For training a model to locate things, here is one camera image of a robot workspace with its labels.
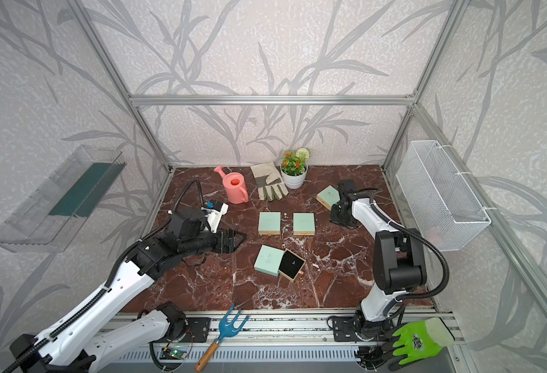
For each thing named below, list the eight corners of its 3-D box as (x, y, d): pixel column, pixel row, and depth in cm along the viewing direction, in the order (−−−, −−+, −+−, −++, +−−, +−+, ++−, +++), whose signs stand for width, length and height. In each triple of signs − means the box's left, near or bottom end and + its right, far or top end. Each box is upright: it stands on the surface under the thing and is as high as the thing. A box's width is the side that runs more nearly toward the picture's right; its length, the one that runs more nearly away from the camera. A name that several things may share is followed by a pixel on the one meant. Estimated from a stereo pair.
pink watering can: (232, 209, 105) (227, 194, 97) (220, 183, 116) (215, 167, 107) (251, 202, 108) (248, 186, 99) (238, 177, 118) (234, 161, 109)
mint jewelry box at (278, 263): (253, 270, 88) (252, 267, 86) (262, 246, 95) (261, 242, 92) (300, 283, 85) (300, 280, 83) (305, 257, 92) (306, 254, 89)
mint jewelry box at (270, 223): (257, 235, 98) (256, 230, 95) (259, 216, 104) (258, 211, 101) (280, 235, 98) (280, 230, 95) (281, 216, 104) (281, 211, 101)
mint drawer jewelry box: (293, 235, 98) (293, 230, 95) (293, 217, 104) (293, 213, 101) (314, 235, 98) (315, 230, 95) (313, 217, 104) (314, 213, 101)
